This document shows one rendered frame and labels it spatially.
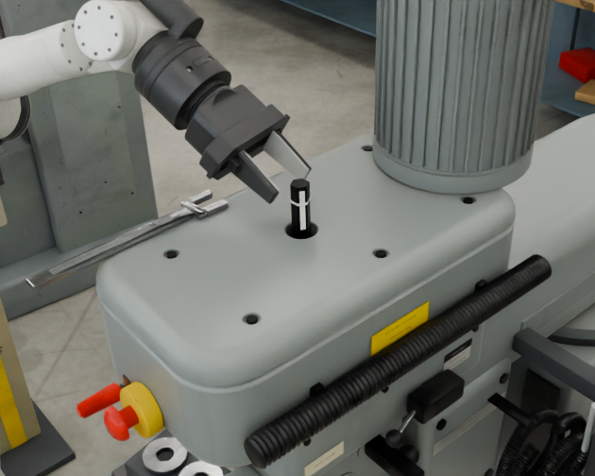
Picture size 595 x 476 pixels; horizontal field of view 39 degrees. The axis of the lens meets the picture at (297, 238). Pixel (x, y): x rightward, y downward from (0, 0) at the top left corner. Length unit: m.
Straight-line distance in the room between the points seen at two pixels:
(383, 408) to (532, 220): 0.37
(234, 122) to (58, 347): 2.92
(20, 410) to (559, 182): 2.39
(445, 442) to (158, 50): 0.65
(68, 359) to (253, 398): 2.90
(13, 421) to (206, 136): 2.47
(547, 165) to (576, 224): 0.15
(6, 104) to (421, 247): 0.56
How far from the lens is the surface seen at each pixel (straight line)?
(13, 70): 1.07
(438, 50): 0.93
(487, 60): 0.94
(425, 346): 0.93
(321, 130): 5.18
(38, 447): 3.34
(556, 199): 1.27
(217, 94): 0.92
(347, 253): 0.90
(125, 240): 0.94
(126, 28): 0.94
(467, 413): 1.20
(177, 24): 0.95
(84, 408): 1.02
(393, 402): 1.03
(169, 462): 1.73
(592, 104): 5.17
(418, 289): 0.92
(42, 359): 3.73
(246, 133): 0.90
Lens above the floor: 2.42
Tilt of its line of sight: 35 degrees down
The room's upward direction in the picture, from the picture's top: 2 degrees counter-clockwise
